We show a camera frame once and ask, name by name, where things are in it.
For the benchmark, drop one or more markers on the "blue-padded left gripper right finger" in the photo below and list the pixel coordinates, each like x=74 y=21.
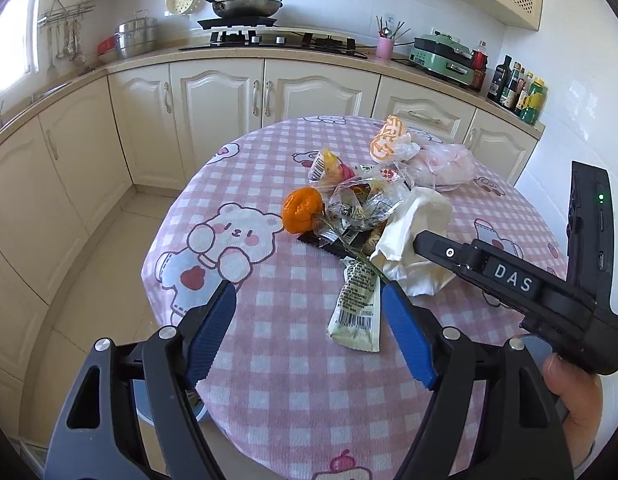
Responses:
x=520 y=435

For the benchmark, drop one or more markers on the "cream lower kitchen cabinets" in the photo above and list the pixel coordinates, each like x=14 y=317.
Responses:
x=67 y=161

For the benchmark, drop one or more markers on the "white tissue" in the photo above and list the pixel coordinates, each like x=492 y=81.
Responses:
x=423 y=210

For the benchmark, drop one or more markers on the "black gas stove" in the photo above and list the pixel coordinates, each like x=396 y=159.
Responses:
x=263 y=33

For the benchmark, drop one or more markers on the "clear plastic wrapper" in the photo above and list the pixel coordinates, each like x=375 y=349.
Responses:
x=362 y=203

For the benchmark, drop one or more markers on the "pink checkered bear tablecloth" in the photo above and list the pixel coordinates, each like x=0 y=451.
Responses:
x=280 y=390

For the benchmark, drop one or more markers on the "black frying pan with lid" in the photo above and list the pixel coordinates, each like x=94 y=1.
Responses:
x=245 y=8

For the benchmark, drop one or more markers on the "yellow pink snack wrapper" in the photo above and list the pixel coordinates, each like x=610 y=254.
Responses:
x=327 y=170

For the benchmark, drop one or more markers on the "pink utensil holder cup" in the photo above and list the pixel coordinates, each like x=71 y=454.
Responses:
x=384 y=48

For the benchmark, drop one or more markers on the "person's right hand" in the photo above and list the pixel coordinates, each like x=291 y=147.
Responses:
x=582 y=395

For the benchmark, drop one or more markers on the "red bowl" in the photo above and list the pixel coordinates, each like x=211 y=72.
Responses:
x=107 y=46

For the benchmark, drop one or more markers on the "kitchen window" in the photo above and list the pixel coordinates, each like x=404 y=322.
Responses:
x=17 y=45

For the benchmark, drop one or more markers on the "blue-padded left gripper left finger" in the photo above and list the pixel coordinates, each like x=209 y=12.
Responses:
x=97 y=435

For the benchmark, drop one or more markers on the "green yellow oil bottle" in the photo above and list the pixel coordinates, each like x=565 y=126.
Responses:
x=533 y=102

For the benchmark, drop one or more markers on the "cream barcode snack wrapper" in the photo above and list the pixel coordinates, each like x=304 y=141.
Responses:
x=355 y=322

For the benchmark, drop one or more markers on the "dark soy sauce bottle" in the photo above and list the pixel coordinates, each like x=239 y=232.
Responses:
x=499 y=80

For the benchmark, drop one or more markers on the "green electric cooker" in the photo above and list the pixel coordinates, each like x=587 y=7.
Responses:
x=440 y=54

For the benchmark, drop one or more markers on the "pink translucent plastic bag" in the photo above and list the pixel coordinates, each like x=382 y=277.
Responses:
x=443 y=167

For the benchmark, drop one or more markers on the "stainless steel steamer pot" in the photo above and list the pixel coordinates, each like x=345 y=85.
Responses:
x=137 y=36

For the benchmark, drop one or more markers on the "wall utensil rack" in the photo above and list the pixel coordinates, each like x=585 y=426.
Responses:
x=62 y=30

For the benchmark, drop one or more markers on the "orange white plastic bag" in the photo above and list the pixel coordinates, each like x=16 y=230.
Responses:
x=393 y=142

